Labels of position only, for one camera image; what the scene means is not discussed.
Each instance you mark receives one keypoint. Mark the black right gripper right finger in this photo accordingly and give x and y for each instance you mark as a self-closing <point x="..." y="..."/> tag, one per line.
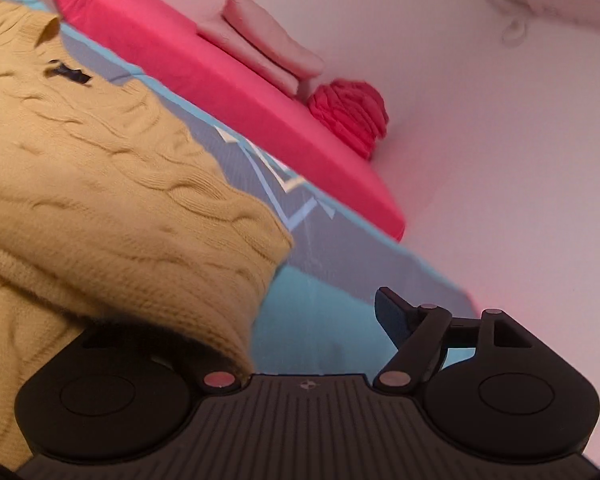
<point x="486" y="385"/>

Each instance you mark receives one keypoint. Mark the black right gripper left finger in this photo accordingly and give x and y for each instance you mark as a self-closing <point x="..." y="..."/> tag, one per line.
<point x="117" y="393"/>

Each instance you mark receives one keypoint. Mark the blue grey patterned blanket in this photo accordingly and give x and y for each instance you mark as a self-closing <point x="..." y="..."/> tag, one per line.
<point x="320" y="284"/>

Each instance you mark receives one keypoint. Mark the red ruffled cushion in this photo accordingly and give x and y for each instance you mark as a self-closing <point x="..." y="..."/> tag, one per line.
<point x="353" y="111"/>

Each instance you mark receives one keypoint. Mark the pink bed sheet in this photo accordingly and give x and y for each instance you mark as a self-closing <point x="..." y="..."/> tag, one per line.
<point x="165" y="44"/>

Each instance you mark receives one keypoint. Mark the lower pale pink pillow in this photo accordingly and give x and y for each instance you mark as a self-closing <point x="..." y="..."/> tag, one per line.
<point x="222" y="35"/>

